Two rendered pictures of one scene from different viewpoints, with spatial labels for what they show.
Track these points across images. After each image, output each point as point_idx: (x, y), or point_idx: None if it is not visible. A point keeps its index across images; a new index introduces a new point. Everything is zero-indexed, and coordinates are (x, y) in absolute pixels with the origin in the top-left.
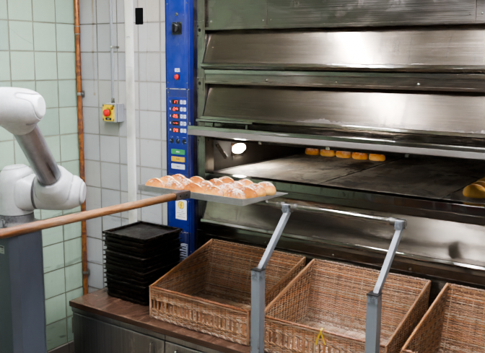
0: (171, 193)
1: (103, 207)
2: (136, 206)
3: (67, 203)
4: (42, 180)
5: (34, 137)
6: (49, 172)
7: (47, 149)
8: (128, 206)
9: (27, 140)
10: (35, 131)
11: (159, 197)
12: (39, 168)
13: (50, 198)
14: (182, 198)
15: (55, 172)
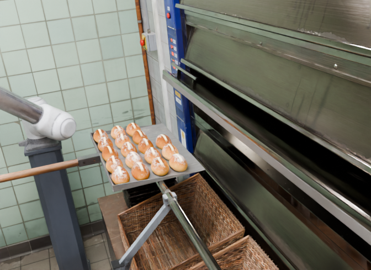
0: (72, 160)
1: None
2: (17, 177)
3: (53, 137)
4: (25, 120)
5: None
6: (22, 116)
7: (8, 100)
8: (5, 179)
9: None
10: None
11: (52, 165)
12: (10, 114)
13: (40, 133)
14: (87, 164)
15: (31, 115)
